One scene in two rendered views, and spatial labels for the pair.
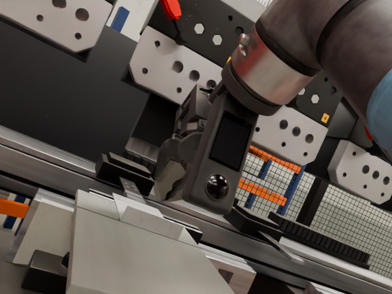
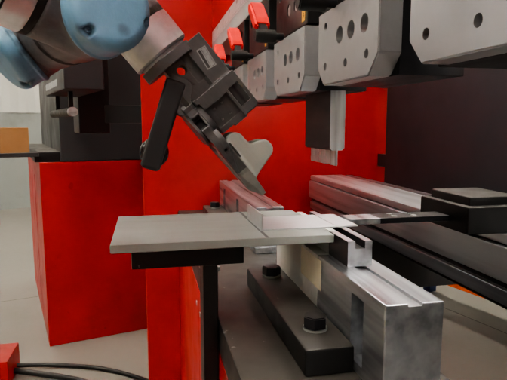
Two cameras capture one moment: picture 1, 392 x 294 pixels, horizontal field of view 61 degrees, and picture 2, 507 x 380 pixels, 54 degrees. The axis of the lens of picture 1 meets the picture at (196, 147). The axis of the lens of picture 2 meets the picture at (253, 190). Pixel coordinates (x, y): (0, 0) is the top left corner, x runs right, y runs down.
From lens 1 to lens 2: 83 cm
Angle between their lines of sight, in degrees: 98
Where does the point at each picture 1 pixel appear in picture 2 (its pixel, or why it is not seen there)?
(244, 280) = (375, 318)
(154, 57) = (278, 65)
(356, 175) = (447, 13)
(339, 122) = not seen: outside the picture
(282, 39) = not seen: hidden behind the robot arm
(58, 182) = (425, 239)
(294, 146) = (354, 52)
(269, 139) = (333, 69)
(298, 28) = not seen: hidden behind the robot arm
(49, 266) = (258, 271)
